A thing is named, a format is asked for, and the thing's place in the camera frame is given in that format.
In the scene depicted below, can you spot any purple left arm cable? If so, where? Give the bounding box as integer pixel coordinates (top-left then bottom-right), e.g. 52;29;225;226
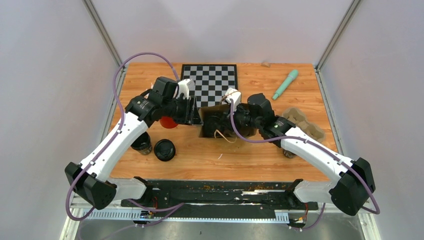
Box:
64;51;185;233

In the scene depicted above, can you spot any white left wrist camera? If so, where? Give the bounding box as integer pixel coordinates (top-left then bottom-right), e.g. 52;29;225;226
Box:
176;78;195;99

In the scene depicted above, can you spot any cardboard cup carrier tray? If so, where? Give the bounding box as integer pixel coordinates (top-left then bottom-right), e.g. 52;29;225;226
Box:
282;107;326;143

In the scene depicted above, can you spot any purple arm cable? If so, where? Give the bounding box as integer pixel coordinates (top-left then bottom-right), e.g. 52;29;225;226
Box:
64;51;185;233
229;100;381;231

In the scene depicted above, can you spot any small brown wood block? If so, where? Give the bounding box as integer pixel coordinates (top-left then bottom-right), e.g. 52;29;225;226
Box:
261;61;271;68

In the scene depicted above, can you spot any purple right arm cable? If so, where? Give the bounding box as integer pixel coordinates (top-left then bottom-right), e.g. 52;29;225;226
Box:
229;100;381;231

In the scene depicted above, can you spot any green paper bag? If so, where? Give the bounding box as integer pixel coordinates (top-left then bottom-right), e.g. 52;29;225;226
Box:
198;97;249;143

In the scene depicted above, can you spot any red straw holder cup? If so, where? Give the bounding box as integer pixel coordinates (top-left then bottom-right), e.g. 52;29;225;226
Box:
159;116;179;129

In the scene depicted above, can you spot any clear brown plastic cup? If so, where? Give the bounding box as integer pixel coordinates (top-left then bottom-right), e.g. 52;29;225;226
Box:
282;149;297;159

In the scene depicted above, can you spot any black lid stack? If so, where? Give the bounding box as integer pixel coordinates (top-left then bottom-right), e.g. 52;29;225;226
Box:
153;139;176;162

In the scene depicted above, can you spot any mint green handle tool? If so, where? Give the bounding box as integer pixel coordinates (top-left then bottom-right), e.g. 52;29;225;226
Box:
272;69;299;100

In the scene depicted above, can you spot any black white chessboard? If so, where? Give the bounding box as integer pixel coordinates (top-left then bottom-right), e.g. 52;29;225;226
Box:
180;63;238;108

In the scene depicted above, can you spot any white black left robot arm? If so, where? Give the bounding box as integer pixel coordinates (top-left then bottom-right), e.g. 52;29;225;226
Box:
64;77;201;210

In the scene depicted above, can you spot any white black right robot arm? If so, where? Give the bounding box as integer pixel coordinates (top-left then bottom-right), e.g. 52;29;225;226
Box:
201;90;381;216

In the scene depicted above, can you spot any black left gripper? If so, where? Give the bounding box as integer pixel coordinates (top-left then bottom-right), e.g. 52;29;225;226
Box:
163;95;205;126

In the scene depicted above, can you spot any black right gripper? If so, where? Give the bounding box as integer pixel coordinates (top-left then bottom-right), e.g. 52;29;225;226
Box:
218;101;262;133

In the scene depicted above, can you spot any black cup stack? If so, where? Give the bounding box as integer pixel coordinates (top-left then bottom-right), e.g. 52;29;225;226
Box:
130;132;153;155

